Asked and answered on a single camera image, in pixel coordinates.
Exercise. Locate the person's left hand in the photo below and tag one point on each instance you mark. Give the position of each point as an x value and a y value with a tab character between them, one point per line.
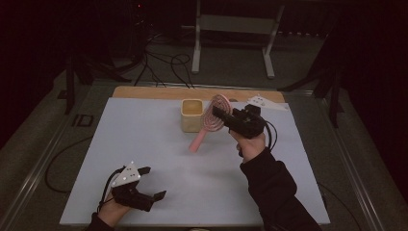
112	213

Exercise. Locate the cream yellow cup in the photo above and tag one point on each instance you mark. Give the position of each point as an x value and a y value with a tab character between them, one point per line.
191	122

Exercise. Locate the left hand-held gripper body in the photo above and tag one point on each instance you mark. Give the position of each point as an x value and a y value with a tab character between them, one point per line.
134	197

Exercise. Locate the metal floor rail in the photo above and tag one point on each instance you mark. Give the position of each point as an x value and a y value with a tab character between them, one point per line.
38	170
356	166

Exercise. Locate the black stand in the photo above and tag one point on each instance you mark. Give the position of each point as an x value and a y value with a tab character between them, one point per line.
333	96
70	86

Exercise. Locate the white metal stand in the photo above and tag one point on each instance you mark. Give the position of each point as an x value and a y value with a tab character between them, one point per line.
235	24

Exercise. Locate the pink hairbrush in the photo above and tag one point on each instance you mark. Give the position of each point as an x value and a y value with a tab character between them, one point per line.
211	120

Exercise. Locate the black square floor frame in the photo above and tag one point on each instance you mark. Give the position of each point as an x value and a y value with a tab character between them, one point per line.
77	120

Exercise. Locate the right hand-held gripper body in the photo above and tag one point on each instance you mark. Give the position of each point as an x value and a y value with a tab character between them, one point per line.
247	123

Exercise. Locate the person's right hand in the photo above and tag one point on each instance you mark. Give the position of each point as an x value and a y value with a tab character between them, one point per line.
251	147

